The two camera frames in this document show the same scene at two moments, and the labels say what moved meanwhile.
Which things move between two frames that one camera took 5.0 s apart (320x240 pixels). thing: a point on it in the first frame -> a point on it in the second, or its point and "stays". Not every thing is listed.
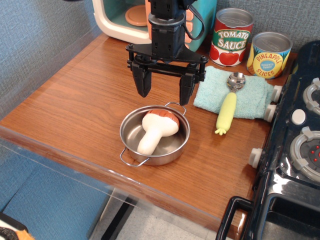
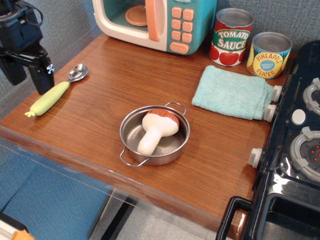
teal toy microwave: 130,20 stays
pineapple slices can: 269,55 stays
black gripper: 168,52 -> 20,42
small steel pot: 154,135 stays
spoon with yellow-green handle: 236,80 -> 76,72
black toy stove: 286,204 stays
